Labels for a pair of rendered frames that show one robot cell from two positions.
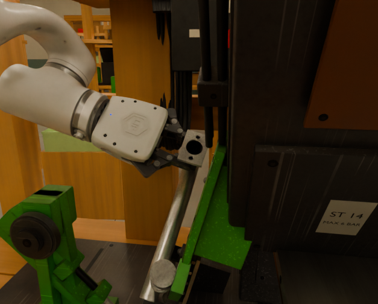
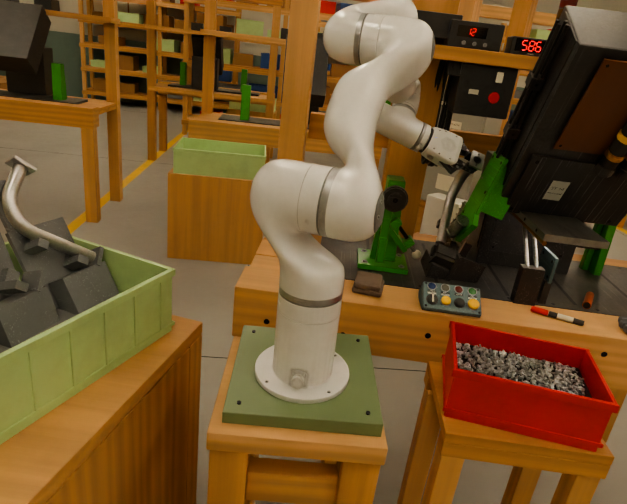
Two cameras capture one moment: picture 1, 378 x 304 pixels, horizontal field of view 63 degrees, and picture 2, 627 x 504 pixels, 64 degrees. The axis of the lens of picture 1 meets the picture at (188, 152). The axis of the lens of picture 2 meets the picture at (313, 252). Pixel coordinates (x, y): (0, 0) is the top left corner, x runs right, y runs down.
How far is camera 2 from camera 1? 1.13 m
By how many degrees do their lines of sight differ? 8
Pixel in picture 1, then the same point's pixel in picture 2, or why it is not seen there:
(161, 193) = (412, 200)
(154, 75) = (425, 111)
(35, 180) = not seen: hidden behind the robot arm
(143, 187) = not seen: hidden behind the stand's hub
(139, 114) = (449, 139)
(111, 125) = (437, 143)
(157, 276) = (461, 221)
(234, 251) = (500, 210)
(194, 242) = (484, 203)
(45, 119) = (402, 136)
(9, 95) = (386, 121)
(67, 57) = (412, 101)
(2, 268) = not seen: hidden behind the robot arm
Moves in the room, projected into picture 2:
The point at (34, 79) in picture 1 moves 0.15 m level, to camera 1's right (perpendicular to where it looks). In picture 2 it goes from (399, 113) to (450, 119)
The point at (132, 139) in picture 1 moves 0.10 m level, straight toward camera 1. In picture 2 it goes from (448, 152) to (466, 160)
